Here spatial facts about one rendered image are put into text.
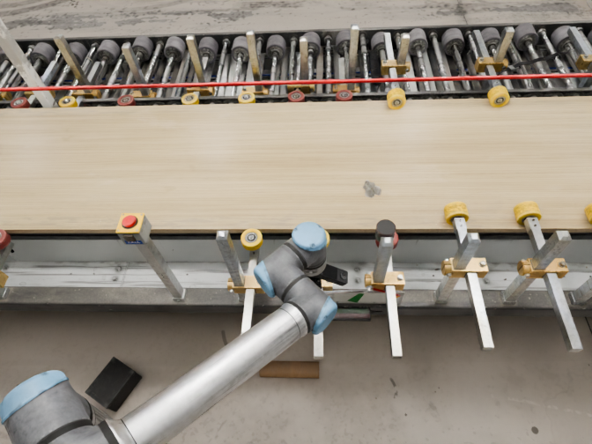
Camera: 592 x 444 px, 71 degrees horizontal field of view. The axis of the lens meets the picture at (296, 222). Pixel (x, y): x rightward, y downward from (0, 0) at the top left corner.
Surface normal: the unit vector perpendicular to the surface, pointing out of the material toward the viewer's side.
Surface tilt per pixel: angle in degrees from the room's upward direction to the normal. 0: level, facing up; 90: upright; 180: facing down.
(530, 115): 0
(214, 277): 0
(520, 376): 0
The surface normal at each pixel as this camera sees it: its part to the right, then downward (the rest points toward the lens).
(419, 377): -0.05, -0.56
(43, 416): 0.20, -0.73
